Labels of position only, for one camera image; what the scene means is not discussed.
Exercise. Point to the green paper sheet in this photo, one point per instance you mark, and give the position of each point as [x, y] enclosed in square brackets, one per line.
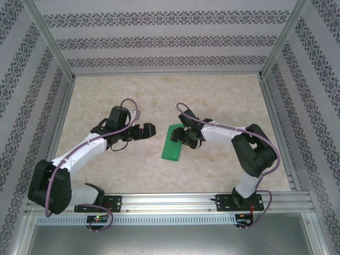
[170, 151]

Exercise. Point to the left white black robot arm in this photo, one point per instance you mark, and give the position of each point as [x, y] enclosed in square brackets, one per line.
[91, 150]

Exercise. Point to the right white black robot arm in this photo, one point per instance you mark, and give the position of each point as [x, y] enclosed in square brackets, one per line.
[217, 135]

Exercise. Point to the grey metal sheet tray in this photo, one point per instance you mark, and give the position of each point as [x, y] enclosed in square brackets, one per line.
[170, 241]

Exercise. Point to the aluminium side rail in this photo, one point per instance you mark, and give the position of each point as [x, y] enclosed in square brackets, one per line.
[278, 132]
[58, 132]

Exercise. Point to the aluminium mounting rail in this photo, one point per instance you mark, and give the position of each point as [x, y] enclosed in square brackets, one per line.
[170, 202]

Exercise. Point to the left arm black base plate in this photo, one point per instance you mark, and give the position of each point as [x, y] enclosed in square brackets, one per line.
[115, 203]

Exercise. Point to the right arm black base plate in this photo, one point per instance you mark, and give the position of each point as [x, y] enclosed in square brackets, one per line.
[224, 203]

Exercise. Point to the aluminium frame post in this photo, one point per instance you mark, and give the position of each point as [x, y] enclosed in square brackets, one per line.
[282, 40]
[51, 40]

